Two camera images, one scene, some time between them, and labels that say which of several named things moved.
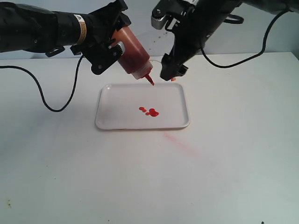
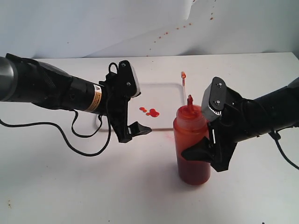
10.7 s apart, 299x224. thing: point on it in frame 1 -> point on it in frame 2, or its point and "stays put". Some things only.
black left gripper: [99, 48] -> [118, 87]
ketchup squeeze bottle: [136, 59] -> [191, 126]
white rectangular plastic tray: [143, 106] stays put
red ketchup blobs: [152, 111] stays put
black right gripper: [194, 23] -> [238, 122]
